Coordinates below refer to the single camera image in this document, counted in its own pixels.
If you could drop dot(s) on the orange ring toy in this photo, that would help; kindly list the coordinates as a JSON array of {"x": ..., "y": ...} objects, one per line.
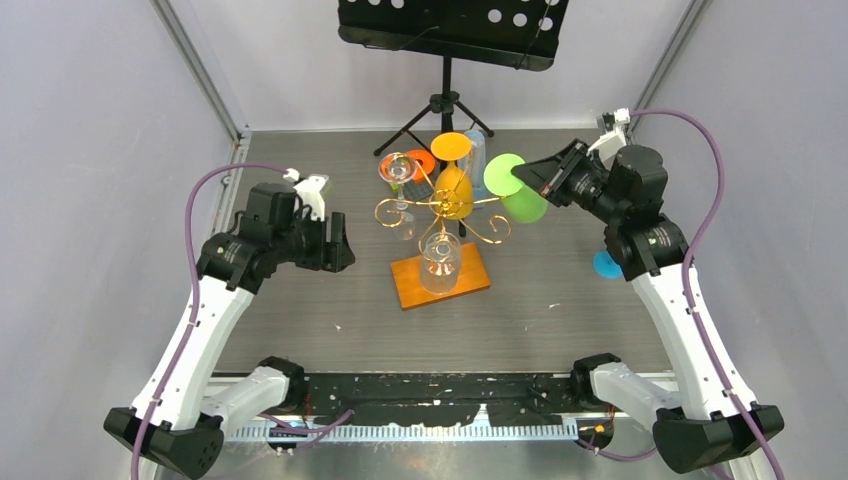
[{"x": 425, "y": 161}]

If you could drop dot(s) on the blue wine glass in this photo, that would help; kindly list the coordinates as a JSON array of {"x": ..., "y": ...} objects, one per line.
[{"x": 605, "y": 266}]

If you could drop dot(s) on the orange wine glass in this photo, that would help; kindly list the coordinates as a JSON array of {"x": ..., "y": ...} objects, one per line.
[{"x": 453, "y": 192}]

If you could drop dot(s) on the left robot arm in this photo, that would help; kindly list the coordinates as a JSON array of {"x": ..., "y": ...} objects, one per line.
[{"x": 170, "y": 422}]

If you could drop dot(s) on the clear wine glass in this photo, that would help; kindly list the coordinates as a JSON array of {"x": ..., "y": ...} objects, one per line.
[
  {"x": 397, "y": 169},
  {"x": 440, "y": 263}
]

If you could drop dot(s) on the green wine glass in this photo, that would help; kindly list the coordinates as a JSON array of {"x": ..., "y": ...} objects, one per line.
[{"x": 521, "y": 202}]

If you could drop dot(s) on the clear wine glass front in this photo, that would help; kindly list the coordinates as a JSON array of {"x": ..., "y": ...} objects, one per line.
[{"x": 440, "y": 263}]

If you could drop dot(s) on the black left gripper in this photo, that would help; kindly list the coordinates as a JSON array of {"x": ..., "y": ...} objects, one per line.
[{"x": 332, "y": 256}]

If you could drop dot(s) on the grey building plate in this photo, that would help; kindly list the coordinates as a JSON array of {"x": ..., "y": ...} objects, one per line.
[{"x": 412, "y": 191}]

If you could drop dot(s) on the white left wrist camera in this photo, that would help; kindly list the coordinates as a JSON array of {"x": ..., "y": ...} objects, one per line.
[{"x": 311, "y": 204}]

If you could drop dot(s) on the gold wire wine glass rack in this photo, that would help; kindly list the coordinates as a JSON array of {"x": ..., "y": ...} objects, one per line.
[{"x": 473, "y": 276}]

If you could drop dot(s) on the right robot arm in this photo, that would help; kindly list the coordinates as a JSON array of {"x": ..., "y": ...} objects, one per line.
[{"x": 713, "y": 416}]

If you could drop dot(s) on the black music stand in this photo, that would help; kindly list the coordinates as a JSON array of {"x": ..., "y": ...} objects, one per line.
[{"x": 520, "y": 35}]

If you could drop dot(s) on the clear wine glass back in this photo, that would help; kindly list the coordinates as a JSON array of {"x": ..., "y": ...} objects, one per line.
[{"x": 397, "y": 169}]

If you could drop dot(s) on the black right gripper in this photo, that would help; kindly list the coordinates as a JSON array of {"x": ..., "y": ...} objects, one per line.
[{"x": 572, "y": 158}]

